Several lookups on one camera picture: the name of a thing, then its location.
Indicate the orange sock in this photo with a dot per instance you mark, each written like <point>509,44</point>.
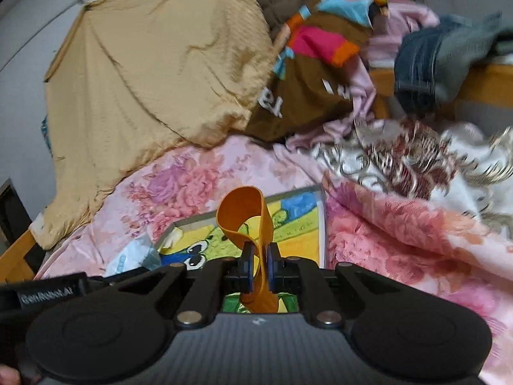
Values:
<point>232,216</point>

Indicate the blue jeans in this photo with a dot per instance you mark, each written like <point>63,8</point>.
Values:
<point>421,64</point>

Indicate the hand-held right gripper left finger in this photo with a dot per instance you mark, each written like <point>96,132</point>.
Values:
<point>248,266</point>

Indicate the pink floral bed blanket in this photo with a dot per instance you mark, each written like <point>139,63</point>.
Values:
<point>400,228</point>

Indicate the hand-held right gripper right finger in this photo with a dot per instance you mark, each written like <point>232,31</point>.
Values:
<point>274,266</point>

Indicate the brown colourful striped garment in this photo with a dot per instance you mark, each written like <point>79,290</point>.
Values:
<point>308,84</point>

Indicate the colourful patterned cloth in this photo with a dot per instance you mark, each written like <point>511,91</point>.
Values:
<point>45,136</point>

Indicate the white plastic packet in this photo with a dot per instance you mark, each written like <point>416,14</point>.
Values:
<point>132,258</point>

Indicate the cartoon printed box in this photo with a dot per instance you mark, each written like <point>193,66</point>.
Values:
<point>296,224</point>

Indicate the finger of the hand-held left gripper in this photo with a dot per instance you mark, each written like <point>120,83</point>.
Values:
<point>110,280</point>

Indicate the tan quilt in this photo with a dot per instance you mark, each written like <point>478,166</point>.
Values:
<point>152,68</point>

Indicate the pink cloth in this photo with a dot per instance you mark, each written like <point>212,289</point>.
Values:
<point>404,16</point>

